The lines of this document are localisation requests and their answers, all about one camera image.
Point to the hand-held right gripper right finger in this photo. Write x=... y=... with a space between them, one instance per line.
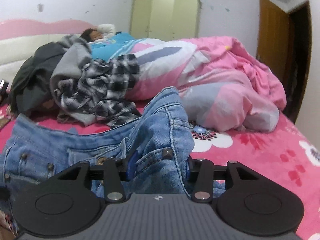
x=189 y=166

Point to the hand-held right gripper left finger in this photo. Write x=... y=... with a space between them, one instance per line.
x=132 y=163

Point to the blue denim jeans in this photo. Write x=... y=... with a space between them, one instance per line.
x=155 y=120

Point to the pink floral bed sheet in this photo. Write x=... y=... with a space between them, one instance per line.
x=250 y=160

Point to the black white plaid shirt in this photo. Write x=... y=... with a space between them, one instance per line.
x=105 y=87

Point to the pink grey quilt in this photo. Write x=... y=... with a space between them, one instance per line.
x=220 y=80

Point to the grey hoodie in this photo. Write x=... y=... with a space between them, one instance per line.
x=67 y=65

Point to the dark grey jacket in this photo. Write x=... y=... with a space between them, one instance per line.
x=27 y=80

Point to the shiny metal object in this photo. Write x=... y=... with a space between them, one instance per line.
x=3 y=87

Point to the cream wardrobe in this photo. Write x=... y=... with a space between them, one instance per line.
x=165 y=17

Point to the brown wooden door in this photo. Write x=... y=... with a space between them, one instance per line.
x=272 y=35

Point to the pink white headboard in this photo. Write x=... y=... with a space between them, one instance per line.
x=25 y=45

